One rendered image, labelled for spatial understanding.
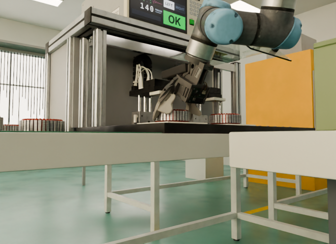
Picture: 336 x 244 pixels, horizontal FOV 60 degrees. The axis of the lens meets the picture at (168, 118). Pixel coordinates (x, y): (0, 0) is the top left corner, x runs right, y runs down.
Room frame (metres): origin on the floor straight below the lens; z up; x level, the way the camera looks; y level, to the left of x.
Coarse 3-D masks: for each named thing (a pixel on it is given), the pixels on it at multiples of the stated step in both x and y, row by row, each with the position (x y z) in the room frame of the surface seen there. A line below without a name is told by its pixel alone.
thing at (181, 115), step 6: (162, 114) 0.82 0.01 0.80; (168, 114) 0.82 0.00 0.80; (174, 114) 0.82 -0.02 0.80; (180, 114) 0.82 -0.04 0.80; (186, 114) 0.84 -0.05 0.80; (156, 120) 0.84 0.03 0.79; (162, 120) 0.83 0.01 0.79; (168, 120) 0.82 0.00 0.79; (174, 120) 0.82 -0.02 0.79; (180, 120) 0.83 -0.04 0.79; (186, 120) 0.84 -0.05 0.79
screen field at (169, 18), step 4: (164, 12) 1.02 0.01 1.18; (168, 12) 1.03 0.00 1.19; (164, 16) 1.02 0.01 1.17; (168, 16) 1.03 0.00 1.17; (172, 16) 1.04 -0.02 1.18; (176, 16) 1.05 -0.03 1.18; (180, 16) 1.06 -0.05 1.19; (164, 20) 1.02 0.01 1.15; (168, 20) 1.03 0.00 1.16; (172, 20) 1.04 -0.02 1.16; (176, 20) 1.05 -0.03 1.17; (180, 20) 1.06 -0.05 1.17; (184, 20) 1.08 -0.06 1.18; (168, 24) 1.03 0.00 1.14; (172, 24) 1.04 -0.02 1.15; (176, 24) 1.05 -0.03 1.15; (180, 24) 1.06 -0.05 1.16; (184, 24) 1.08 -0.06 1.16; (180, 28) 1.06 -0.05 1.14; (184, 28) 1.08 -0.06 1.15
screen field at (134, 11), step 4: (132, 8) 0.93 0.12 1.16; (132, 12) 0.93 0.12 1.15; (136, 12) 0.94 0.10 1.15; (140, 12) 0.95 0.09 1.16; (144, 12) 0.96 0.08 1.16; (144, 16) 0.96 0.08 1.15; (148, 16) 0.97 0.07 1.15; (152, 16) 0.98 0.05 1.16; (156, 16) 1.00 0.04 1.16; (160, 20) 1.01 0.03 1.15
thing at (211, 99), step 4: (212, 88) 1.05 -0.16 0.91; (216, 88) 1.06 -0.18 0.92; (208, 92) 1.04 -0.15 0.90; (212, 92) 1.05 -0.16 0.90; (216, 92) 1.06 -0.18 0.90; (220, 92) 1.08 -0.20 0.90; (208, 96) 1.04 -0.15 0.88; (212, 96) 1.05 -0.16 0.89; (216, 96) 1.06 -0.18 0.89; (220, 96) 1.08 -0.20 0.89; (208, 100) 1.05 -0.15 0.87; (212, 100) 1.05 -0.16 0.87; (216, 100) 1.05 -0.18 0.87; (220, 100) 1.05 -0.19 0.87; (224, 100) 1.06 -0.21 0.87; (196, 104) 1.13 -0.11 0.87; (200, 104) 1.15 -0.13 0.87; (200, 108) 1.15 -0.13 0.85
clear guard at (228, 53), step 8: (216, 48) 1.04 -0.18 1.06; (224, 48) 1.04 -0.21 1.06; (232, 48) 1.04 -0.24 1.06; (240, 48) 1.04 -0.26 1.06; (248, 48) 1.04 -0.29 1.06; (256, 48) 0.89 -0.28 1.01; (264, 48) 0.95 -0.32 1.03; (216, 56) 1.15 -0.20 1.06; (224, 56) 1.15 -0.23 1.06; (232, 56) 1.15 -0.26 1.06; (240, 56) 1.15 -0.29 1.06; (248, 56) 1.15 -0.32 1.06; (280, 56) 0.97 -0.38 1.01
